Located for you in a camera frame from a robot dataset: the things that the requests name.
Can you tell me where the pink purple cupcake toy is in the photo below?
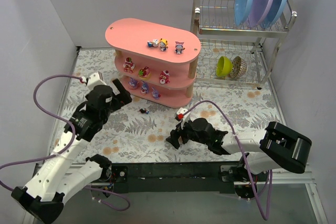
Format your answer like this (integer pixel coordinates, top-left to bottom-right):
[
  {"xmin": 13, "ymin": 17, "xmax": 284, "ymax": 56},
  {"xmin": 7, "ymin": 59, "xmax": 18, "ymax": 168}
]
[{"xmin": 128, "ymin": 78, "xmax": 139, "ymax": 90}]

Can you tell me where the purple bunny head toy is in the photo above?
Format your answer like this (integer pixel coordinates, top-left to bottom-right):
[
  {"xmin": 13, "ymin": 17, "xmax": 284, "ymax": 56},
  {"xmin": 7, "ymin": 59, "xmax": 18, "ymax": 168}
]
[{"xmin": 141, "ymin": 81, "xmax": 149, "ymax": 95}]

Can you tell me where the black red mouse figure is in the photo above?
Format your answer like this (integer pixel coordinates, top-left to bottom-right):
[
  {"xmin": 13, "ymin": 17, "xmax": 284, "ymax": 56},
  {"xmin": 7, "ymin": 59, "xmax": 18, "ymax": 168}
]
[{"xmin": 139, "ymin": 109, "xmax": 149, "ymax": 114}]

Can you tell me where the strawberry cake toy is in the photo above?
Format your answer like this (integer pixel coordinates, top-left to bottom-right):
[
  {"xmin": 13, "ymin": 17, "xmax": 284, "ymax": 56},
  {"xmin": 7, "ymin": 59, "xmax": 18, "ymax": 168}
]
[{"xmin": 123, "ymin": 57, "xmax": 136, "ymax": 73}]

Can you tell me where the pink flowerpot toy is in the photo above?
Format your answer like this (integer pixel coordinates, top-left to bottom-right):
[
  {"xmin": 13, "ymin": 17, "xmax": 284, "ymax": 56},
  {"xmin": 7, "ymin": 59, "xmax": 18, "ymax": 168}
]
[{"xmin": 138, "ymin": 66, "xmax": 151, "ymax": 80}]

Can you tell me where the pink figure toy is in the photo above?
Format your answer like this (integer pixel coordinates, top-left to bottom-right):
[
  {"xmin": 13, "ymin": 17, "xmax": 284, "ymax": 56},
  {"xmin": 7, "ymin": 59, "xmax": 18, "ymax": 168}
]
[
  {"xmin": 175, "ymin": 41, "xmax": 185, "ymax": 55},
  {"xmin": 159, "ymin": 70, "xmax": 170, "ymax": 85}
]

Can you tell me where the blue white duck figure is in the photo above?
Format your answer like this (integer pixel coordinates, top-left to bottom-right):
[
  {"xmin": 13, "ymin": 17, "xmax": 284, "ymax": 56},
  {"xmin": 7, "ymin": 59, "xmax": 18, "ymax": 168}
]
[{"xmin": 147, "ymin": 39, "xmax": 159, "ymax": 48}]

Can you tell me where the yellow blue duck figure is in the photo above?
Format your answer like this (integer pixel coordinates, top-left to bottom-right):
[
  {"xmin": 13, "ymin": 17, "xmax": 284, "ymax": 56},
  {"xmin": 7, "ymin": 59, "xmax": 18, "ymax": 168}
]
[{"xmin": 159, "ymin": 38, "xmax": 168, "ymax": 51}]

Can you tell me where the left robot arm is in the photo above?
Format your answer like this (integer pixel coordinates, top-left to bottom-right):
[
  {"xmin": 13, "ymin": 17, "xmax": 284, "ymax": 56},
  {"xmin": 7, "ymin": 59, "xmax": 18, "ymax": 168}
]
[{"xmin": 11, "ymin": 73, "xmax": 132, "ymax": 223}]

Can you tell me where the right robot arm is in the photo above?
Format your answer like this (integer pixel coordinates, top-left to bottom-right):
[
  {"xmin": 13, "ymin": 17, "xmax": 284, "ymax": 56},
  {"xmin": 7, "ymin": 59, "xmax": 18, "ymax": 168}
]
[{"xmin": 166, "ymin": 118, "xmax": 312, "ymax": 175}]

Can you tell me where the pink three-tier shelf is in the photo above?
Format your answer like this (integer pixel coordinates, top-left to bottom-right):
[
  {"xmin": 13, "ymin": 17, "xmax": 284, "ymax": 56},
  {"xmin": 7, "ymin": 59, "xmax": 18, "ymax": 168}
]
[{"xmin": 105, "ymin": 18, "xmax": 201, "ymax": 108}]

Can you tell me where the floral table mat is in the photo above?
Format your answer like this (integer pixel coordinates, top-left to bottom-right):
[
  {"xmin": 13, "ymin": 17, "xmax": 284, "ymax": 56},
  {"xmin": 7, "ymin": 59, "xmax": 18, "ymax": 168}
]
[{"xmin": 48, "ymin": 47, "xmax": 294, "ymax": 163}]

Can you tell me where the lime green bowl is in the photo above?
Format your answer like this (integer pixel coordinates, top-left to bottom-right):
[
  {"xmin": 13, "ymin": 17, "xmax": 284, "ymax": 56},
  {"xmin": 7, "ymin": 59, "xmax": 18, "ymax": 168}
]
[{"xmin": 216, "ymin": 56, "xmax": 233, "ymax": 77}]

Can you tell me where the patterned ceramic bowl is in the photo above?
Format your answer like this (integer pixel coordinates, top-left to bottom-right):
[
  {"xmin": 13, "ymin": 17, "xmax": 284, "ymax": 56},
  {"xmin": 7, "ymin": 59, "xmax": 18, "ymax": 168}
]
[{"xmin": 229, "ymin": 56, "xmax": 248, "ymax": 79}]

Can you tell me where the steel dish rack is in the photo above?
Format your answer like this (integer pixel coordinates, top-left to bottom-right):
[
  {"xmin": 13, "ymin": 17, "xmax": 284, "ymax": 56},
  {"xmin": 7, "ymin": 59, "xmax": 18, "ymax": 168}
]
[{"xmin": 190, "ymin": 0, "xmax": 297, "ymax": 90}]

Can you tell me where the purple plate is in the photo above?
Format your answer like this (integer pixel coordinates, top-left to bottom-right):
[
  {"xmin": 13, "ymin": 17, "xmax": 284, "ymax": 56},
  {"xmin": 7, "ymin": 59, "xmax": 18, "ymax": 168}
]
[{"xmin": 248, "ymin": 0, "xmax": 273, "ymax": 28}]

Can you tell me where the right blue plate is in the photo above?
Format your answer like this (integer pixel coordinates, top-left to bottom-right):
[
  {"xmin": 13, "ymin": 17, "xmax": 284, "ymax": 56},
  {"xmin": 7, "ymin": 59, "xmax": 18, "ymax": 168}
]
[{"xmin": 261, "ymin": 0, "xmax": 287, "ymax": 29}]

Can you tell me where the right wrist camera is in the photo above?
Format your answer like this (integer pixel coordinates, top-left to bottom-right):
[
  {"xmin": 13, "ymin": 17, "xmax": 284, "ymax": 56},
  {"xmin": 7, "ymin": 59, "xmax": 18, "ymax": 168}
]
[{"xmin": 175, "ymin": 108, "xmax": 190, "ymax": 128}]

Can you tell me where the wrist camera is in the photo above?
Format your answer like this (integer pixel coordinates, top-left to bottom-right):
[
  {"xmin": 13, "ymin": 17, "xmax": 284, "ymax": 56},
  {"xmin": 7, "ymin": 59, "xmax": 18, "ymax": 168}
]
[
  {"xmin": 86, "ymin": 71, "xmax": 107, "ymax": 91},
  {"xmin": 175, "ymin": 108, "xmax": 190, "ymax": 128}
]

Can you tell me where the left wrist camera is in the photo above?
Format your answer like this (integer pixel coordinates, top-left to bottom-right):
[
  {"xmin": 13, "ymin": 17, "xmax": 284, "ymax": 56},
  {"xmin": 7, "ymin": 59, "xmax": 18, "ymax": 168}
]
[{"xmin": 86, "ymin": 71, "xmax": 107, "ymax": 91}]

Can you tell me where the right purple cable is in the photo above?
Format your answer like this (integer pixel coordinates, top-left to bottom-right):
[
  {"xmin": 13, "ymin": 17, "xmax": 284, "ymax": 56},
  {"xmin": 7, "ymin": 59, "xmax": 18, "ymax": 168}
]
[{"xmin": 183, "ymin": 100, "xmax": 274, "ymax": 221}]

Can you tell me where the purple cable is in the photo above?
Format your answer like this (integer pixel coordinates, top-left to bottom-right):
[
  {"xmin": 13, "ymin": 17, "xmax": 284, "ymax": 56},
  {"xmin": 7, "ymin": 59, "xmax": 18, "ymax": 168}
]
[
  {"xmin": 0, "ymin": 74, "xmax": 131, "ymax": 211},
  {"xmin": 183, "ymin": 100, "xmax": 274, "ymax": 221}
]

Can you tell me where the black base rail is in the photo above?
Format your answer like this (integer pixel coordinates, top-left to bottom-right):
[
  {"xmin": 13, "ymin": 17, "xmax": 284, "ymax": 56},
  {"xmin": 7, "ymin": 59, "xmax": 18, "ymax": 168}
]
[{"xmin": 81, "ymin": 162, "xmax": 259, "ymax": 198}]

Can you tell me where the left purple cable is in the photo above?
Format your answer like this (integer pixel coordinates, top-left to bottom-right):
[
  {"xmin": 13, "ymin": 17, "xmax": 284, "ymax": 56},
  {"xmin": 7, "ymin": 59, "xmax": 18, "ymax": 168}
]
[{"xmin": 0, "ymin": 74, "xmax": 131, "ymax": 211}]

